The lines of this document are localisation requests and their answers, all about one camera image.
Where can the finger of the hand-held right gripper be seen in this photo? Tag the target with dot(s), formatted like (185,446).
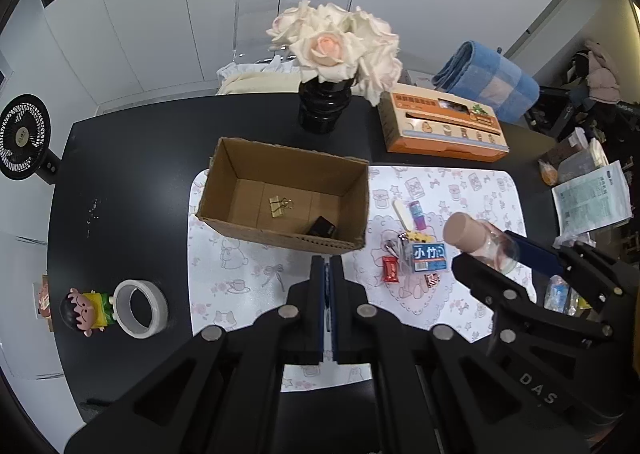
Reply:
(482,281)
(537,254)

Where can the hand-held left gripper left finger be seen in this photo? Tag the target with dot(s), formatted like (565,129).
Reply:
(320,306)

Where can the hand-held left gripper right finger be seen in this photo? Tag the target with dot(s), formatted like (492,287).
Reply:
(336,306)

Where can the clear bottle with pink cap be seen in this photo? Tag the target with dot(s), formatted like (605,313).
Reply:
(465,234)

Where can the brown cardboard box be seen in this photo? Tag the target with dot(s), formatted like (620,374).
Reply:
(280,160)

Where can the blue snack packet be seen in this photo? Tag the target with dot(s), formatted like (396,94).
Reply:
(557,291)

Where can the clear box with blue label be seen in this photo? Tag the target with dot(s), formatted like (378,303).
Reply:
(427,258)

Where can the red wrapped candy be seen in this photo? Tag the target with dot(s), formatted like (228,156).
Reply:
(390,269)

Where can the printed paper sheet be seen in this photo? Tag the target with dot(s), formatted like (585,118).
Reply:
(592,199)

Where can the small black box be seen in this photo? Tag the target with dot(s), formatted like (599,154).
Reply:
(321,227)

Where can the yellow cartoon clip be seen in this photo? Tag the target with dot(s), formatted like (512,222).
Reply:
(415,237)

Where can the orange round item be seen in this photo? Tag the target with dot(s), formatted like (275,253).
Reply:
(548,173)

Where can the white printed placemat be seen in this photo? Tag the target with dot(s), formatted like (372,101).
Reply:
(240,266)

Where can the purple capped tube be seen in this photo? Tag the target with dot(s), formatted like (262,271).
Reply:
(418,215)

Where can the white flat stick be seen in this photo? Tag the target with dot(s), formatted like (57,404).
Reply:
(403,214)

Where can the clear plastic packet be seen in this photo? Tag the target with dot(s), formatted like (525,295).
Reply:
(580,154)

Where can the gold binder clip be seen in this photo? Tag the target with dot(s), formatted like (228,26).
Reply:
(280,205)

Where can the orange printed carton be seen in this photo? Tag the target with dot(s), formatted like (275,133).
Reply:
(440,132)

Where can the rolled blue checked towel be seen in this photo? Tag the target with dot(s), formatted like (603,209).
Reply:
(492,79)

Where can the pink garment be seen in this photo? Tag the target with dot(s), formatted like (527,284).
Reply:
(602,77)

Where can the white tape roll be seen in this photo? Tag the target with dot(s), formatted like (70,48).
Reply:
(122,316)

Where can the black ribbed vase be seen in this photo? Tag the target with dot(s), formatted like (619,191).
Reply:
(322,107)

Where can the cream cloth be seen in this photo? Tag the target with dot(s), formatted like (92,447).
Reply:
(255,82)

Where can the cartoon figurine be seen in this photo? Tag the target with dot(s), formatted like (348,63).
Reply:
(85,309)

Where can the cream rose bouquet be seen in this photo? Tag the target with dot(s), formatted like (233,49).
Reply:
(327,47)

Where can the clear acrylic chair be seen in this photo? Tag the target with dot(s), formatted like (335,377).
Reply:
(260,9)

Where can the black desk fan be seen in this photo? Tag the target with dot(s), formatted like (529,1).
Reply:
(22,137)

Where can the small wall picture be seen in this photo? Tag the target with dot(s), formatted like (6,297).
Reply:
(42,301)

